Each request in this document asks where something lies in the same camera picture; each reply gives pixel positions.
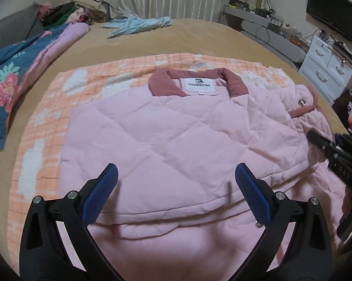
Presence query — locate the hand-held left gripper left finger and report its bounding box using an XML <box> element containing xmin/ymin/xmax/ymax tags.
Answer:
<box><xmin>19</xmin><ymin>163</ymin><xmax>119</xmax><ymax>281</ymax></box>

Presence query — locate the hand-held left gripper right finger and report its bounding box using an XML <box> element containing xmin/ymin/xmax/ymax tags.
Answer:
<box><xmin>235</xmin><ymin>163</ymin><xmax>332</xmax><ymax>281</ymax></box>

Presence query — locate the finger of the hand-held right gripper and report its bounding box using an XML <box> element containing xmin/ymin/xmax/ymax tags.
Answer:
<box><xmin>307</xmin><ymin>129</ymin><xmax>337</xmax><ymax>157</ymax></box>
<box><xmin>334</xmin><ymin>133</ymin><xmax>352</xmax><ymax>156</ymax></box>

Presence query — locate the pink quilted jacket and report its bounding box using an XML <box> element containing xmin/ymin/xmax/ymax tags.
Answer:
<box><xmin>60</xmin><ymin>68</ymin><xmax>349</xmax><ymax>281</ymax></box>

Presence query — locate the pile of mixed clothes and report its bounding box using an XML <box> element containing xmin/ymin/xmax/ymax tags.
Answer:
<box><xmin>38</xmin><ymin>0</ymin><xmax>112</xmax><ymax>30</ymax></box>

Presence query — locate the black cloth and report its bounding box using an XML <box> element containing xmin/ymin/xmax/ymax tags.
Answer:
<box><xmin>332</xmin><ymin>92</ymin><xmax>352</xmax><ymax>118</ymax></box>

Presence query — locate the white drawer cabinet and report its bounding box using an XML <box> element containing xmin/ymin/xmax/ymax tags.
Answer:
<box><xmin>298</xmin><ymin>33</ymin><xmax>352</xmax><ymax>106</ymax></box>

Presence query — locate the orange checked bear blanket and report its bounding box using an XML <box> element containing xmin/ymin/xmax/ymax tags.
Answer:
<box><xmin>7</xmin><ymin>52</ymin><xmax>290</xmax><ymax>240</ymax></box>

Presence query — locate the black set-top box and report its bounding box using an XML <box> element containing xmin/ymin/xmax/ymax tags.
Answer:
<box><xmin>330</xmin><ymin>39</ymin><xmax>352</xmax><ymax>62</ymax></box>

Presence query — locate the grey rounded dressing table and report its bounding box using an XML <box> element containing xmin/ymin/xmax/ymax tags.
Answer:
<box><xmin>222</xmin><ymin>6</ymin><xmax>307</xmax><ymax>71</ymax></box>

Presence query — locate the clutter of small bottles and boxes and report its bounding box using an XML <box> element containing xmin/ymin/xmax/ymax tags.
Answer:
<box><xmin>227</xmin><ymin>0</ymin><xmax>311</xmax><ymax>46</ymax></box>

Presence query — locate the blue floral quilt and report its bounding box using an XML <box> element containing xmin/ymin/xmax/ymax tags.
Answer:
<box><xmin>0</xmin><ymin>23</ymin><xmax>90</xmax><ymax>151</ymax></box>

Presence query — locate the bed with tan bedspread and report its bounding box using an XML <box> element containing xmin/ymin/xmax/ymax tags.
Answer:
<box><xmin>0</xmin><ymin>18</ymin><xmax>349</xmax><ymax>281</ymax></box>

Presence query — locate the light blue garment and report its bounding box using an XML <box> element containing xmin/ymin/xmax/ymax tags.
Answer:
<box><xmin>100</xmin><ymin>16</ymin><xmax>173</xmax><ymax>39</ymax></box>

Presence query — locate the grey pillow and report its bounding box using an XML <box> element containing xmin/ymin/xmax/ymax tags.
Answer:
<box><xmin>0</xmin><ymin>4</ymin><xmax>44</xmax><ymax>53</ymax></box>

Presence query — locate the black wall television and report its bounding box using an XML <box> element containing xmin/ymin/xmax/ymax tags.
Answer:
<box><xmin>306</xmin><ymin>0</ymin><xmax>352</xmax><ymax>46</ymax></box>

